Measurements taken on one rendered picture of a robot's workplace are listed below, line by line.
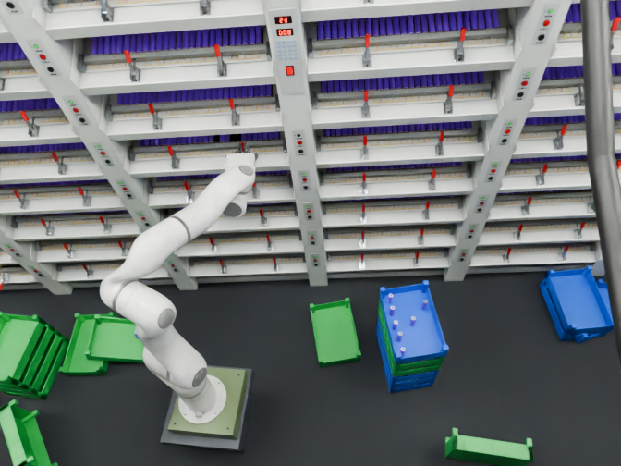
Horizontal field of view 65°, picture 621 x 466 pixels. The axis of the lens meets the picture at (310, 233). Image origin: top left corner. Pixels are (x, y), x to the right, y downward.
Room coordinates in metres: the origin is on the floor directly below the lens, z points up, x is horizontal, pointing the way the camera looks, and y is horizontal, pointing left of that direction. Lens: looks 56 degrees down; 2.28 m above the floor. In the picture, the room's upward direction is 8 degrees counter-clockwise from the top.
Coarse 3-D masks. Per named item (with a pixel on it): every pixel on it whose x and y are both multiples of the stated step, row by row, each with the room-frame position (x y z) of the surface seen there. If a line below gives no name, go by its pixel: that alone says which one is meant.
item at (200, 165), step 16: (128, 144) 1.37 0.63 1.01; (128, 160) 1.31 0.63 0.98; (144, 160) 1.31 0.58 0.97; (160, 160) 1.30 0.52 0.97; (192, 160) 1.28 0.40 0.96; (208, 160) 1.27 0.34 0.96; (224, 160) 1.26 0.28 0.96; (256, 160) 1.24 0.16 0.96; (272, 160) 1.23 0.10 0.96; (288, 160) 1.20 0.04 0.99; (144, 176) 1.28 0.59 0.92; (160, 176) 1.28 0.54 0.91
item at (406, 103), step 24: (480, 72) 1.25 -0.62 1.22; (312, 96) 1.28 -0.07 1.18; (336, 96) 1.25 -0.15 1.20; (360, 96) 1.24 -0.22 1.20; (384, 96) 1.23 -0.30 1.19; (408, 96) 1.23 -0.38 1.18; (432, 96) 1.22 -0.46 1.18; (456, 96) 1.20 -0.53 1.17; (480, 96) 1.18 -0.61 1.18; (312, 120) 1.20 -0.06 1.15; (336, 120) 1.19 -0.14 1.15; (360, 120) 1.18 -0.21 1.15; (384, 120) 1.17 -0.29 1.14; (408, 120) 1.16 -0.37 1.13; (432, 120) 1.16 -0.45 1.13; (456, 120) 1.15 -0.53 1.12
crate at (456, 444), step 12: (456, 432) 0.36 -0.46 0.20; (456, 444) 0.32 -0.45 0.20; (468, 444) 0.31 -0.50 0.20; (480, 444) 0.31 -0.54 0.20; (492, 444) 0.30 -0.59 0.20; (504, 444) 0.30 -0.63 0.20; (516, 444) 0.29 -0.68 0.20; (528, 444) 0.29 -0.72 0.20; (456, 456) 0.30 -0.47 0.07; (468, 456) 0.29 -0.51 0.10; (480, 456) 0.28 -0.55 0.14; (492, 456) 0.26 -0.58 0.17; (504, 456) 0.26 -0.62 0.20; (516, 456) 0.25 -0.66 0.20; (528, 456) 0.24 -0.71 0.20
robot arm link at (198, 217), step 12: (240, 168) 1.01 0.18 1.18; (216, 180) 0.96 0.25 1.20; (228, 180) 0.95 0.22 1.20; (240, 180) 0.96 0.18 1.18; (252, 180) 0.99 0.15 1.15; (204, 192) 0.93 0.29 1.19; (216, 192) 0.92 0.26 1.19; (228, 192) 0.92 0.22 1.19; (192, 204) 0.90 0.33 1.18; (204, 204) 0.89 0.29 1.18; (216, 204) 0.89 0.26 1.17; (180, 216) 0.83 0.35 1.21; (192, 216) 0.84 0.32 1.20; (204, 216) 0.86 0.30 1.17; (216, 216) 0.87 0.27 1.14; (192, 228) 0.81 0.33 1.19; (204, 228) 0.83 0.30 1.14
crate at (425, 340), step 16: (384, 288) 0.89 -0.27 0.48; (400, 288) 0.90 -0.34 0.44; (416, 288) 0.90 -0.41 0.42; (384, 304) 0.86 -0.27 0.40; (400, 304) 0.85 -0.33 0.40; (416, 304) 0.84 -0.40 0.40; (432, 304) 0.80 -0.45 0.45; (400, 320) 0.78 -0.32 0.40; (416, 320) 0.77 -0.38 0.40; (432, 320) 0.76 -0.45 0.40; (416, 336) 0.70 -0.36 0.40; (432, 336) 0.69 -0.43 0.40; (400, 352) 0.62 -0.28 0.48; (416, 352) 0.64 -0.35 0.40; (432, 352) 0.63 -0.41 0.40
